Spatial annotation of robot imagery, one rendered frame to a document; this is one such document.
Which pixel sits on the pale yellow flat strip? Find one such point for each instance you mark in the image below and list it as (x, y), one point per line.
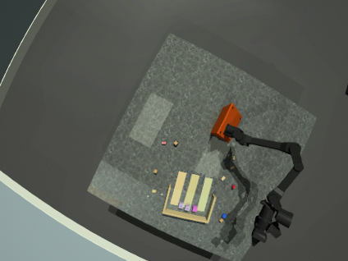
(206, 186)

